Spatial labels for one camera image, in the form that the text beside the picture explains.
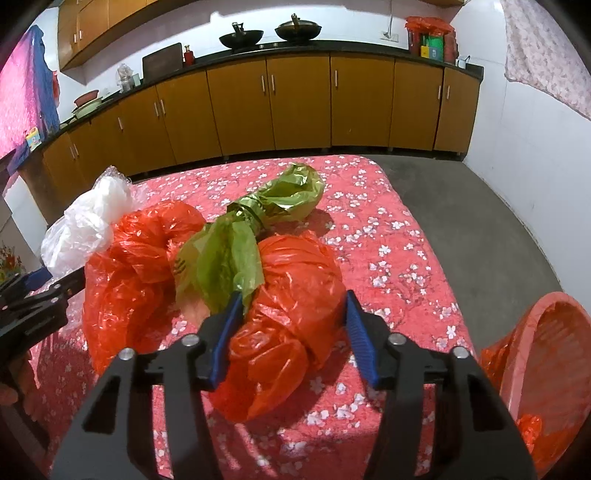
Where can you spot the light green plastic bag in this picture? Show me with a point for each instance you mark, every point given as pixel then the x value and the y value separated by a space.
pixel 277 198

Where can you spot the wooden lower kitchen cabinets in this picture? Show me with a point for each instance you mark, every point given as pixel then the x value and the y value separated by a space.
pixel 300 101

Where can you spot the red floral quilt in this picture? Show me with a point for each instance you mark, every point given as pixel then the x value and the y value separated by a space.
pixel 392 258

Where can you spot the black kitchen countertop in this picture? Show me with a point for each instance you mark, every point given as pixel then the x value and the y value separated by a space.
pixel 360 46

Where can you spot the clear white plastic bag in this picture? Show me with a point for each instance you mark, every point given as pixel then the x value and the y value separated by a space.
pixel 87 230

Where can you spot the white mug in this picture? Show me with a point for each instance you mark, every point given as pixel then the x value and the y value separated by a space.
pixel 461 63

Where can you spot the green box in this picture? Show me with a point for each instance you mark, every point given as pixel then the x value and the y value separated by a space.
pixel 436 46

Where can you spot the red plastic bag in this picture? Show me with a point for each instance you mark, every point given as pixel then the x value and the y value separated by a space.
pixel 286 295
pixel 134 277
pixel 540 438

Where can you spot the pink floral hanging cloth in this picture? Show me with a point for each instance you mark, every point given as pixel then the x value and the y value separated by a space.
pixel 545 46

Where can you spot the yellow detergent bottle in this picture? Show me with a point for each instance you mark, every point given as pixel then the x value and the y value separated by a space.
pixel 33 138

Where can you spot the red basin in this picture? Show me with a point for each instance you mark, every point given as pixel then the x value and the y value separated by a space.
pixel 87 97

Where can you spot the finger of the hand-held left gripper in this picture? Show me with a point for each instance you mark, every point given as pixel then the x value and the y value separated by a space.
pixel 39 278
pixel 69 282

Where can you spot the red bag over boxes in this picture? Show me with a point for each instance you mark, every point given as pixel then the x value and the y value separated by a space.
pixel 427 24

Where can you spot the red bottle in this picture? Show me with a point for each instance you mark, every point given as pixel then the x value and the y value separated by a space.
pixel 189 56

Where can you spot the black wok with lid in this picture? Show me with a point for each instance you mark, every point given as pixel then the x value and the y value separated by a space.
pixel 298 31

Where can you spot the red canister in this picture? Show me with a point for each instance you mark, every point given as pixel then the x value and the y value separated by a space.
pixel 414 44

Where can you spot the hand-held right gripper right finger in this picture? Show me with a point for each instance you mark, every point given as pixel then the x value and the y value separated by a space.
pixel 364 346

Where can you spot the white wall socket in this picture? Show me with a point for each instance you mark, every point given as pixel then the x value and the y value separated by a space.
pixel 390 35

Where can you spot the dark brown cutting board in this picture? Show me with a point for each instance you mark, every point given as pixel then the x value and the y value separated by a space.
pixel 161 60

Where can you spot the white flower print panel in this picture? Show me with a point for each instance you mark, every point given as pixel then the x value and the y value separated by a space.
pixel 18 217

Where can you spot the person's left hand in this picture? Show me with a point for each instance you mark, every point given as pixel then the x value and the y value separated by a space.
pixel 16 383

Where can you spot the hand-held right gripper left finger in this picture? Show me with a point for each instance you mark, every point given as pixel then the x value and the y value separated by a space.
pixel 224 350

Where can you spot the red plastic basket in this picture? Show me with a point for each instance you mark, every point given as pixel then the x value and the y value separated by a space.
pixel 554 332

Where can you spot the pink and blue hanging cloth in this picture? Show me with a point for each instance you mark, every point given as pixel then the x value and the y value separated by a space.
pixel 23 92

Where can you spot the wooden upper wall cabinets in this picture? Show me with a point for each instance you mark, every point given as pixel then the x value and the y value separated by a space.
pixel 92 23

